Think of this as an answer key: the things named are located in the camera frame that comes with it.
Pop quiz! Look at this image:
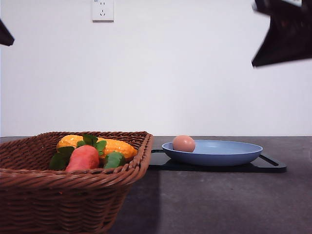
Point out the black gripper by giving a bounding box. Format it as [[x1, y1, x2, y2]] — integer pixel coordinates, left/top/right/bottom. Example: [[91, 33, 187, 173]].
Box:
[[252, 0, 312, 67]]

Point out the orange toy carrot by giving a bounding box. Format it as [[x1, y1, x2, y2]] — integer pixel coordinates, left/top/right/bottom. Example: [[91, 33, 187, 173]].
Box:
[[66, 145, 99, 172]]

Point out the brown wicker basket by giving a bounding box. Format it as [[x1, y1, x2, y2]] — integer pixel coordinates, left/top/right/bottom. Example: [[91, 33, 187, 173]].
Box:
[[0, 131, 153, 234]]

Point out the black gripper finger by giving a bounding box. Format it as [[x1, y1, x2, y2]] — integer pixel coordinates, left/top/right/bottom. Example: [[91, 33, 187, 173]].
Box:
[[0, 20, 15, 46]]

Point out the blue plate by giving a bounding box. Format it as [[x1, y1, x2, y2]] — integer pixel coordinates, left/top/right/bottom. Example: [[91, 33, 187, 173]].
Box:
[[162, 142, 263, 167]]

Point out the yellow toy corn cob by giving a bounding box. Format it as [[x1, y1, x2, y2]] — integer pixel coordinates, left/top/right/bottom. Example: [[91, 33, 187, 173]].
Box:
[[57, 135, 137, 158]]

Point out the black tray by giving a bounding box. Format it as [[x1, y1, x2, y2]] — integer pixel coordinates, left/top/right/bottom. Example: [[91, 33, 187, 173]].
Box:
[[149, 149, 287, 173]]

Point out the green toy vegetable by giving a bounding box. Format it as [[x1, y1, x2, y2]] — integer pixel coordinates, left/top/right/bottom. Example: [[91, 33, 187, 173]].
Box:
[[104, 151, 125, 168]]

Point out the brown egg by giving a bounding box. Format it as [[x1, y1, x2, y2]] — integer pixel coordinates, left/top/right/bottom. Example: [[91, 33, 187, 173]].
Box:
[[173, 135, 195, 153]]

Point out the white wall socket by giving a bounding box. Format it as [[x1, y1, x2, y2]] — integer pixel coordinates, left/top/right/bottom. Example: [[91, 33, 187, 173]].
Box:
[[92, 0, 115, 23]]

